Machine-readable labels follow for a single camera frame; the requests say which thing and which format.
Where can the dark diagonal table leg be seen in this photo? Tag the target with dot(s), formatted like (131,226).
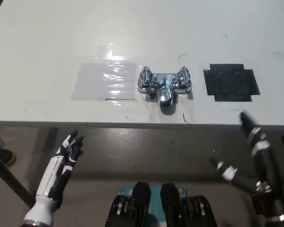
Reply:
(11,179)

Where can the grey laminated sheet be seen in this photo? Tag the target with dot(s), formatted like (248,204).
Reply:
(104,81)

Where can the black shoe tan sole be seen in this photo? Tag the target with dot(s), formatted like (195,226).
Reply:
(3,156)

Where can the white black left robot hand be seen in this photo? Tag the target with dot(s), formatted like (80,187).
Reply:
(53,170)

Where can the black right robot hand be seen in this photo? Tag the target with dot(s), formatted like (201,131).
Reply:
(260,151)

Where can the black tape patch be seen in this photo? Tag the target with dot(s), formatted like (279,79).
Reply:
(230,82)

